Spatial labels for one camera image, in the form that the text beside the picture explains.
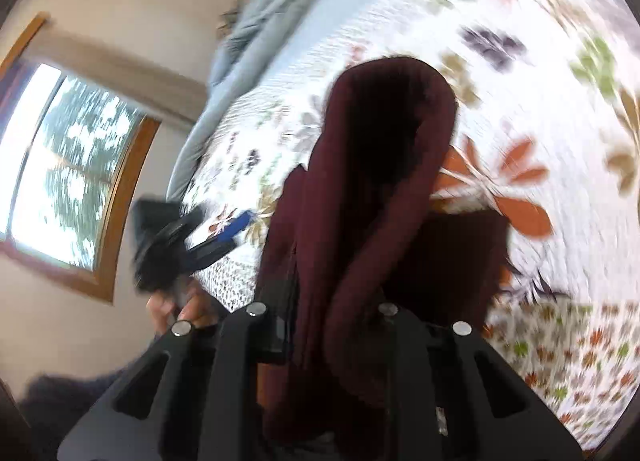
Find maroon pants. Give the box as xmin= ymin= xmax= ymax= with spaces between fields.
xmin=255 ymin=57 xmax=509 ymax=450

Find person's left hand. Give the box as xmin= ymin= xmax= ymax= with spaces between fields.
xmin=138 ymin=277 xmax=229 ymax=339

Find beige side window curtain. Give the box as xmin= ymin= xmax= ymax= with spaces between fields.
xmin=23 ymin=24 xmax=207 ymax=127

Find light blue comforter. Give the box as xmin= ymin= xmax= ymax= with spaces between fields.
xmin=166 ymin=0 xmax=315 ymax=201

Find floral white quilted bedspread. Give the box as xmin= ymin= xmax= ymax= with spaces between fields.
xmin=186 ymin=0 xmax=639 ymax=451

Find window with wooden frame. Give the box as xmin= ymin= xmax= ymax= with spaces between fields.
xmin=1 ymin=13 xmax=160 ymax=303

